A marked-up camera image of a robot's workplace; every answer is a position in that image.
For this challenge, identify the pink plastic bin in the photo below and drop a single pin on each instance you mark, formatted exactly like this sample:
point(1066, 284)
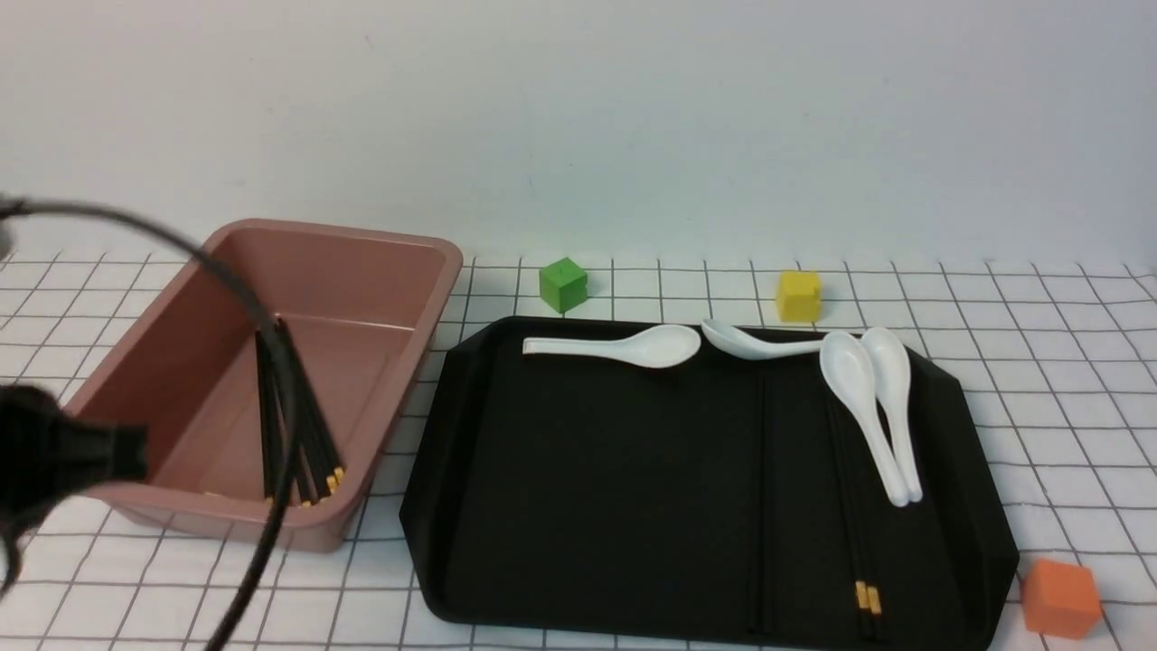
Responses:
point(360, 306)

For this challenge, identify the black chopstick in bin middle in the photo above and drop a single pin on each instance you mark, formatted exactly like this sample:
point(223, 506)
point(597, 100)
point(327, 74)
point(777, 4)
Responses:
point(303, 481)

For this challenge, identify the black plastic tray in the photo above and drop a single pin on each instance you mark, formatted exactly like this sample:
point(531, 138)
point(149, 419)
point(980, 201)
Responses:
point(696, 502)

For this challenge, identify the white spoon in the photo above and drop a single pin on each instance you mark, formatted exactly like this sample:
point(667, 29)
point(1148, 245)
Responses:
point(848, 372)
point(741, 345)
point(893, 378)
point(662, 346)

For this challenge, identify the white spoon front right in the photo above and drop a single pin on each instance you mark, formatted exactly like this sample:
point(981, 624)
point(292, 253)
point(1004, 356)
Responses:
point(848, 372)

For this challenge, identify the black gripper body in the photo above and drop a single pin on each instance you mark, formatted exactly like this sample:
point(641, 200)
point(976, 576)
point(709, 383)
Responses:
point(47, 455)

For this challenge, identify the green cube block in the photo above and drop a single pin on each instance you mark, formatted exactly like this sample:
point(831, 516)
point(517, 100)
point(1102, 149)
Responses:
point(563, 285)

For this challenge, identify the white spoon centre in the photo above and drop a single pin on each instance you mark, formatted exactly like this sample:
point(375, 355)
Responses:
point(741, 345)

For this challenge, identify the white spoon far right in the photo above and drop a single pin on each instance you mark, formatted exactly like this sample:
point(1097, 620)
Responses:
point(893, 378)

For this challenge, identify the yellow cube block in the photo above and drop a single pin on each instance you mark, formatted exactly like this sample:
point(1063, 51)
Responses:
point(799, 296)

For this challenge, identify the black chopstick in bin right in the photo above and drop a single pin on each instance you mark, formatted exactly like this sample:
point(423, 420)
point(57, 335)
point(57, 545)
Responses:
point(322, 434)

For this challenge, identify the orange cube block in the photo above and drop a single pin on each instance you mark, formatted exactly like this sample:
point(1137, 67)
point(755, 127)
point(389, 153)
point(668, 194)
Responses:
point(1060, 600)

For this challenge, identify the black chopstick tray pair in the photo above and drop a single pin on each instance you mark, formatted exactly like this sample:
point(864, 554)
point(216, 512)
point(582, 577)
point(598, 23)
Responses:
point(312, 445)
point(859, 588)

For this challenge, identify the white spoon far left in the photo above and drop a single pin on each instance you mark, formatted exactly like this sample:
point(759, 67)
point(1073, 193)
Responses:
point(662, 346)

